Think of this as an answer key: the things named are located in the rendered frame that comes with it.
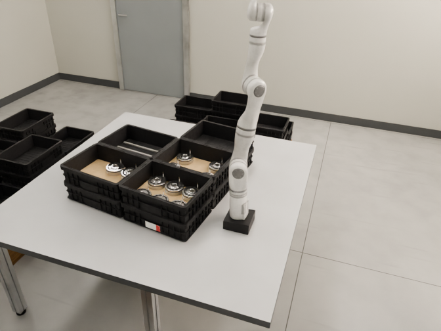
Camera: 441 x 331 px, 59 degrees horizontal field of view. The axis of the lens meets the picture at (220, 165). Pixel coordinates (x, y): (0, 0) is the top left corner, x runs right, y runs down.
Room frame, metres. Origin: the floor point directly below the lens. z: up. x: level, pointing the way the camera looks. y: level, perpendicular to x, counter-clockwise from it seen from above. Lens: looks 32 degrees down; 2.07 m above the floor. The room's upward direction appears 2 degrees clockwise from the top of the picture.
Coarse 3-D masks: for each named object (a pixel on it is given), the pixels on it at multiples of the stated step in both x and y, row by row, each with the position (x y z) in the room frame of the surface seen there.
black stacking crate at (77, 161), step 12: (84, 156) 1.94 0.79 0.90; (96, 156) 2.02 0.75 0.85; (108, 156) 2.00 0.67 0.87; (120, 156) 1.96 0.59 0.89; (132, 156) 1.92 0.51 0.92; (72, 180) 1.76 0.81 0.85; (84, 180) 1.73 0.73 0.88; (96, 192) 1.68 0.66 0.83; (108, 192) 1.65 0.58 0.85; (120, 192) 1.64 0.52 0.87
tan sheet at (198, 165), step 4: (176, 156) 2.09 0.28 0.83; (172, 160) 2.04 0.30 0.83; (176, 160) 2.04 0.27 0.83; (196, 160) 2.05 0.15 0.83; (200, 160) 2.05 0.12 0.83; (204, 160) 2.05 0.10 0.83; (180, 164) 2.00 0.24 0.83; (192, 164) 2.00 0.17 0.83; (196, 164) 2.00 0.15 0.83; (200, 164) 2.00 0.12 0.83; (204, 164) 2.00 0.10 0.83; (208, 164) 2.01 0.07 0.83; (192, 168) 1.96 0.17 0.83; (196, 168) 1.96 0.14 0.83; (200, 168) 1.96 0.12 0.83; (204, 168) 1.96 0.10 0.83; (208, 168) 1.96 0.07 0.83
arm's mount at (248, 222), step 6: (228, 210) 1.66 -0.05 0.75; (252, 210) 1.66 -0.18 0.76; (228, 216) 1.61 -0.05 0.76; (252, 216) 1.61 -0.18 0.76; (228, 222) 1.56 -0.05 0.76; (234, 222) 1.56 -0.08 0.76; (240, 222) 1.56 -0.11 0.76; (246, 222) 1.56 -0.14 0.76; (252, 222) 1.61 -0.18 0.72; (228, 228) 1.56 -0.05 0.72; (234, 228) 1.55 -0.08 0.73; (240, 228) 1.54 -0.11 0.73; (246, 228) 1.53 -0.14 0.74
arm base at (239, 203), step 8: (232, 192) 1.59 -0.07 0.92; (240, 192) 1.58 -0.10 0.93; (232, 200) 1.59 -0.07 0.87; (240, 200) 1.58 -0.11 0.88; (248, 200) 1.63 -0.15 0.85; (232, 208) 1.59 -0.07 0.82; (240, 208) 1.58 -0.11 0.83; (248, 208) 1.63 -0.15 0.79; (232, 216) 1.59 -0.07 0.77; (240, 216) 1.58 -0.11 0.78
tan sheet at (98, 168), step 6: (96, 162) 1.99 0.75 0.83; (102, 162) 1.99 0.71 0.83; (108, 162) 1.99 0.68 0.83; (84, 168) 1.92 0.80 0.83; (90, 168) 1.92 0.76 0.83; (96, 168) 1.92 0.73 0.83; (102, 168) 1.92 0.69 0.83; (96, 174) 1.86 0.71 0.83; (102, 174) 1.86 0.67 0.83; (108, 180) 1.80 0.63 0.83; (114, 180) 1.81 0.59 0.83
